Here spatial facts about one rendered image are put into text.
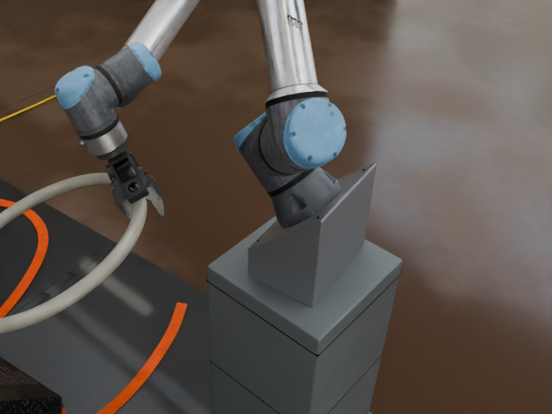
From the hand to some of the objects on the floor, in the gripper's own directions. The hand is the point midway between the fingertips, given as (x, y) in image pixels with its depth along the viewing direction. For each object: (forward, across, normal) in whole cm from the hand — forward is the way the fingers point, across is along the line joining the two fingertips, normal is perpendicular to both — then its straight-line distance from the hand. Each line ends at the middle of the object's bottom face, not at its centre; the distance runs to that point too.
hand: (150, 218), depth 156 cm
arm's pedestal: (+121, -5, -24) cm, 124 cm away
